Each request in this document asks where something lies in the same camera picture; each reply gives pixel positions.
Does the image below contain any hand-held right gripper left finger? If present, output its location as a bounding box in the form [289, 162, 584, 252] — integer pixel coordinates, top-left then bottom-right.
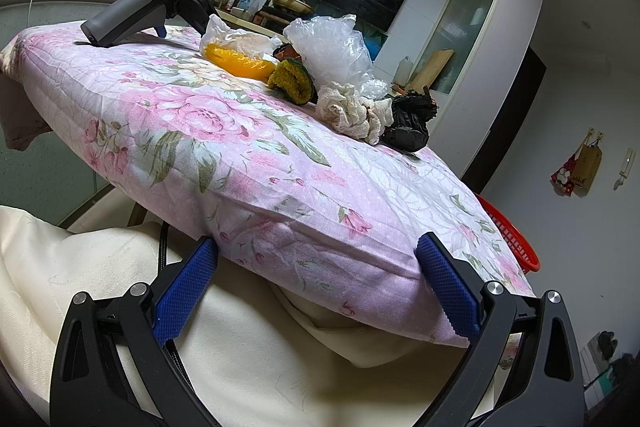
[48, 236, 221, 427]

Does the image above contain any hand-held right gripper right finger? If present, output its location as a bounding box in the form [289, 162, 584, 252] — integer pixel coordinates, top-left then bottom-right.
[414, 231, 587, 427]

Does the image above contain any small white plastic bag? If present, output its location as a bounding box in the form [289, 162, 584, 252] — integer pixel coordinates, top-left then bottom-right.
[200, 14, 283, 60]

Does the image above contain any green and yellow sponge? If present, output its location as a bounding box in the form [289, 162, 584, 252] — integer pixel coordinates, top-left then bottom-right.
[267, 58, 318, 106]

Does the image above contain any large translucent plastic bag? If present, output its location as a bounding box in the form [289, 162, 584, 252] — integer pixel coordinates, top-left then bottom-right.
[282, 14, 388, 100]

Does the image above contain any black plastic bag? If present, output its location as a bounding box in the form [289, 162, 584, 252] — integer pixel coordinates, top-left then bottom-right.
[381, 89, 440, 152]

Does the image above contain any white cloth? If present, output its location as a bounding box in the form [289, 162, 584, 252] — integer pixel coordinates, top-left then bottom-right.
[315, 83, 396, 145]

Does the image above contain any black gas stove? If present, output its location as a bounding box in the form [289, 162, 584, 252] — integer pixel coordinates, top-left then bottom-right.
[255, 6, 301, 30]

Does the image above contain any red plastic basket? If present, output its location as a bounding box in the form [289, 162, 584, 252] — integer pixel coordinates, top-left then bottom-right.
[475, 193, 542, 276]

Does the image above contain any beige frying pan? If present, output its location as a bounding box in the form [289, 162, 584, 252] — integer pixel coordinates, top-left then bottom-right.
[270, 0, 316, 14]

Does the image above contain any cream cloth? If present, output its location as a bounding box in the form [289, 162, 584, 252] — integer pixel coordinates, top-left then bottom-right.
[0, 205, 471, 427]

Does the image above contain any pink floral blanket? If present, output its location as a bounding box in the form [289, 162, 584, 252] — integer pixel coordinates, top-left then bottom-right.
[0, 23, 533, 349]

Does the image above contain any red hanging bag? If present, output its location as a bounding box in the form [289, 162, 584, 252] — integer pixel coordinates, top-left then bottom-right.
[550, 146, 583, 196]

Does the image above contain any dark shoe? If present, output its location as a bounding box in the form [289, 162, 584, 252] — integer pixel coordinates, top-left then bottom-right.
[595, 331, 618, 360]

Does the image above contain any brown paper hanging bag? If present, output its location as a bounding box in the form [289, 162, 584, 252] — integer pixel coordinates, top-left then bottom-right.
[572, 142, 602, 198]

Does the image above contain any wooden cutting board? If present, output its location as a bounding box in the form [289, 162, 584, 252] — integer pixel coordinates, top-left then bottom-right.
[407, 49, 456, 94]

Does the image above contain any white cabinet frosted glass door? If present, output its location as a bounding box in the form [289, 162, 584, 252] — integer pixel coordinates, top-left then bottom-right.
[385, 0, 547, 178]

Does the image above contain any white wall intercom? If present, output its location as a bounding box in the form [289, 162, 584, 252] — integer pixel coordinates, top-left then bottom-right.
[614, 147, 636, 192]

